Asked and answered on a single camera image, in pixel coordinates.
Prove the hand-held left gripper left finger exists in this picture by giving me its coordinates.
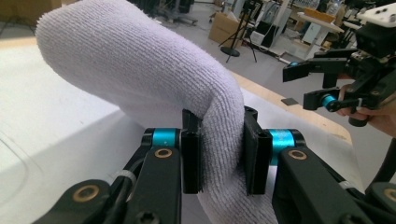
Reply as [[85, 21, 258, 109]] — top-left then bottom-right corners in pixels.
[[143, 108, 205, 195]]

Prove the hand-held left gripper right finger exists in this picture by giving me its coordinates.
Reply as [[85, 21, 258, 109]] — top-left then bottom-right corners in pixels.
[[242, 105, 307, 196]]

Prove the lilac printed towel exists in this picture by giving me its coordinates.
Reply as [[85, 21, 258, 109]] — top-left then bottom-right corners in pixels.
[[35, 0, 279, 224]]

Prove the white desk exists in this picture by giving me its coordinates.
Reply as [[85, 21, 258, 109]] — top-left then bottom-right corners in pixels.
[[297, 7, 345, 60]]

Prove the black tripod stand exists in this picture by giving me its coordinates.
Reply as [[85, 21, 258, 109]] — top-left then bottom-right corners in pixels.
[[219, 0, 260, 63]]

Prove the small cardboard box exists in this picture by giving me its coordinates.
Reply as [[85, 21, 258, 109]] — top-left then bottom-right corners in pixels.
[[208, 12, 247, 48]]

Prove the white grid mat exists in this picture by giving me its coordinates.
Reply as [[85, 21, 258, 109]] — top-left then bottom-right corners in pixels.
[[0, 46, 365, 224]]

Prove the thin black wire with tie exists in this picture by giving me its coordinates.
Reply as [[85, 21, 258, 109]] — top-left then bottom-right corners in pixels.
[[106, 169, 138, 224]]

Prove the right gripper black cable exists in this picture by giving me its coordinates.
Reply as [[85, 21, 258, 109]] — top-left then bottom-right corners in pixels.
[[365, 136, 396, 194]]

